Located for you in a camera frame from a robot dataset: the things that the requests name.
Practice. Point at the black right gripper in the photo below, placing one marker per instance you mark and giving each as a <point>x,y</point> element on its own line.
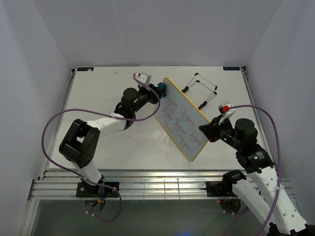
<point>210,130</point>

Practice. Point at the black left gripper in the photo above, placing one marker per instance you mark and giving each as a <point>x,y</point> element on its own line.
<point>154,99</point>

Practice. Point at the blue bone shaped eraser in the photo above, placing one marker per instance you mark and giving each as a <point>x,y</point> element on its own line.
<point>161,87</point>

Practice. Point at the yellow framed whiteboard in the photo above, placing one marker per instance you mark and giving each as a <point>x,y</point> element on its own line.
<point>181,120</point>

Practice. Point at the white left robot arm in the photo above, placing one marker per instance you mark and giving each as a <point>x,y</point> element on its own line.
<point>80,142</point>

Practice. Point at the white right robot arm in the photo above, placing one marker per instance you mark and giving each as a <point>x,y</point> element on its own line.
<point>258,186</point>

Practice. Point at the black XDOF label right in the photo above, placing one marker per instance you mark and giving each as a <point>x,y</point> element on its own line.
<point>231,68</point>

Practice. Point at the black xdof label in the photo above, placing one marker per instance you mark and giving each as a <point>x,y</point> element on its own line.
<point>231,68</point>
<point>85,69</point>

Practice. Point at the black XDOF label left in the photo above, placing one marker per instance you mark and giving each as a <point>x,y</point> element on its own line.
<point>85,69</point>

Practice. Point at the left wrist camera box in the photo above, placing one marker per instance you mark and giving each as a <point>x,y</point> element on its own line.
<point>142,78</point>

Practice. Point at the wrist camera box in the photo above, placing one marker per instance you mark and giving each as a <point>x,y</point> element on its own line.
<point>226,111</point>
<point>142,78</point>

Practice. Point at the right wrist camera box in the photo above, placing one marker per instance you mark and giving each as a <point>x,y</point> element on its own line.
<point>226,111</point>

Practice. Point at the black wire easel stand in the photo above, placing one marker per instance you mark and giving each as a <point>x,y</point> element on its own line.
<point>206,88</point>

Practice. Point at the aluminium table frame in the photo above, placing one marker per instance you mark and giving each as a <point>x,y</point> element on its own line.
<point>157,171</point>

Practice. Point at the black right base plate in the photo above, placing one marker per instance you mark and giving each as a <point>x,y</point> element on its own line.
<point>216,189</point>

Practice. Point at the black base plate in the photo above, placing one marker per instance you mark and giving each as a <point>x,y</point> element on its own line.
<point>85,190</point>
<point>216,189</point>

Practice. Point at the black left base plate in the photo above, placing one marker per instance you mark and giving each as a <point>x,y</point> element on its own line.
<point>85,190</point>

